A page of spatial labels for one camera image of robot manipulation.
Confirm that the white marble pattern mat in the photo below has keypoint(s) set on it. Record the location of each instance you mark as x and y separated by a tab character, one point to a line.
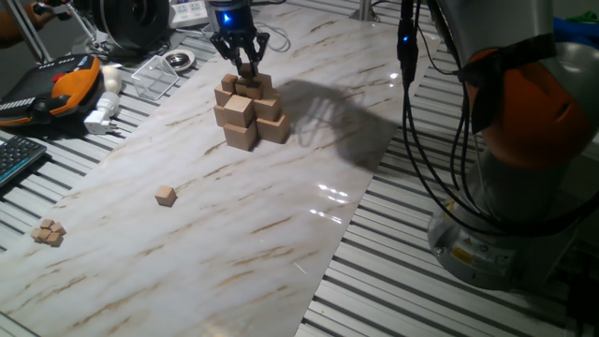
234	262

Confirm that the person's left hand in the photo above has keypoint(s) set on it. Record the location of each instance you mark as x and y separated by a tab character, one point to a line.
39	14

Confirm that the white button control box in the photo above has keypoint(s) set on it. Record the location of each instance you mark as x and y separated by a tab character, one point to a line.
187	11

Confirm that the blue bag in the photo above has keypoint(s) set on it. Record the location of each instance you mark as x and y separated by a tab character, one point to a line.
578	30

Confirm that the white power adapter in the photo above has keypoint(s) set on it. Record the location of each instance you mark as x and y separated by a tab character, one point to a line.
100	114

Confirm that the large wooden cube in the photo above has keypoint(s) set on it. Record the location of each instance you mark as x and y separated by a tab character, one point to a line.
269	108
267	84
219	116
223	96
273	130
240	136
238	110

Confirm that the medium wooden cube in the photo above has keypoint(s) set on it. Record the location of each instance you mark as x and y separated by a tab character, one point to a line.
165	195
255	91
245	71
229	83
241	88

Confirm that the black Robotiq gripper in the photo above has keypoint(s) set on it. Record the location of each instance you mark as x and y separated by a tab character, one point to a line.
231	21

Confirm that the white egg-shaped object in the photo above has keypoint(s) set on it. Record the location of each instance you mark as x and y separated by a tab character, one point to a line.
112	79

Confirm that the green fabric item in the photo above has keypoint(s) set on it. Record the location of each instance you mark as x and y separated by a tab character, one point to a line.
585	17

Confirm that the black computer keyboard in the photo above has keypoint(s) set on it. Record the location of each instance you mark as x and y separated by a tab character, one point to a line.
18	156

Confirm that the person's left forearm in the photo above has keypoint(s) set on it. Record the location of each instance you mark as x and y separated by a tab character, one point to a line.
9	28

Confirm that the thick grey stand leg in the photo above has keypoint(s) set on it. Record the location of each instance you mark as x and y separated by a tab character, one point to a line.
29	30

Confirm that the thin grey stand leg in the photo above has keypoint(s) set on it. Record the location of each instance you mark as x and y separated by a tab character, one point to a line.
84	25

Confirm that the orange black teach pendant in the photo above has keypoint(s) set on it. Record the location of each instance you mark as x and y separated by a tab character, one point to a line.
70	86

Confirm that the clear plastic box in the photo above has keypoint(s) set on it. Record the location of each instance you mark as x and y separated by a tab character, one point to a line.
154	77

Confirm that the small wooden cube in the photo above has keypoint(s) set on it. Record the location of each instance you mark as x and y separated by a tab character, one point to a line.
54	239
58	228
45	233
47	223
36	234

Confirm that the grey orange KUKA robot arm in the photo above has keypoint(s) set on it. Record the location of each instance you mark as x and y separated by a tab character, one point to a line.
515	28

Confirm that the silver metal post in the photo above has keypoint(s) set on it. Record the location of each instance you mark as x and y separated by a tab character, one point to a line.
365	9

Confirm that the black filament spool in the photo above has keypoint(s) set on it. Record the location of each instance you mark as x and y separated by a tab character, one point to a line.
126	23

